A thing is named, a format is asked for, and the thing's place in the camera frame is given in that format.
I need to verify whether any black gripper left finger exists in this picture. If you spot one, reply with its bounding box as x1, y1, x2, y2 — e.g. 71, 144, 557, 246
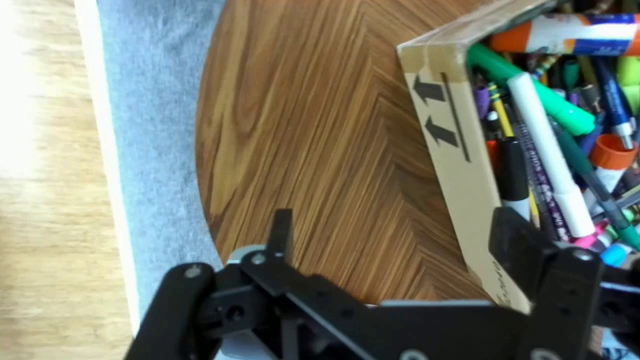
126, 209, 375, 360

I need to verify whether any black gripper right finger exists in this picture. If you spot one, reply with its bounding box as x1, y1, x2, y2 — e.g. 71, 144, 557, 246
488, 206, 605, 360

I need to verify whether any brown cardboard box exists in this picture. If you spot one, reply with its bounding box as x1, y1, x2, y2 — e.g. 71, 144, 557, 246
396, 0, 640, 317

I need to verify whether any purple marker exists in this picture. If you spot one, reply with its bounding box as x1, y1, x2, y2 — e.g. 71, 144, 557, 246
512, 112, 571, 244

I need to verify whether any black marker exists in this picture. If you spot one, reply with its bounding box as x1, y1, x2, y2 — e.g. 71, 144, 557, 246
497, 137, 532, 206

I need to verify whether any long white marker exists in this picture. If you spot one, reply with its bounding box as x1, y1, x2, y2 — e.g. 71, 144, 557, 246
505, 71, 597, 241

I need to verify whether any white marker with orange cap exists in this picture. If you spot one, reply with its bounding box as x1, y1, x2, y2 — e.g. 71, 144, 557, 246
587, 132, 640, 197

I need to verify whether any grey rug with white edge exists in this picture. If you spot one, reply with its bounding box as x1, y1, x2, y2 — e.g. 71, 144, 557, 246
71, 0, 282, 360

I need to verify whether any round wooden side table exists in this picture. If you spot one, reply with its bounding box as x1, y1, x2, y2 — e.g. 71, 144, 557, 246
193, 0, 535, 307

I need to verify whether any blue pen with silver tip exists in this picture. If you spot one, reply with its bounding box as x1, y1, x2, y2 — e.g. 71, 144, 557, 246
589, 56, 636, 152

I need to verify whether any green marker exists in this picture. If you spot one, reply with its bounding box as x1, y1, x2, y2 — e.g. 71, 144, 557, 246
466, 42, 597, 138

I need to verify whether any yellow-green highlighter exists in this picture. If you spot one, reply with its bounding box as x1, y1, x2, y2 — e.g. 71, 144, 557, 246
614, 55, 640, 116

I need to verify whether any orange and white marker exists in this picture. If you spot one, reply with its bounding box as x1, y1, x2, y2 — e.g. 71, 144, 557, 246
488, 13, 640, 58

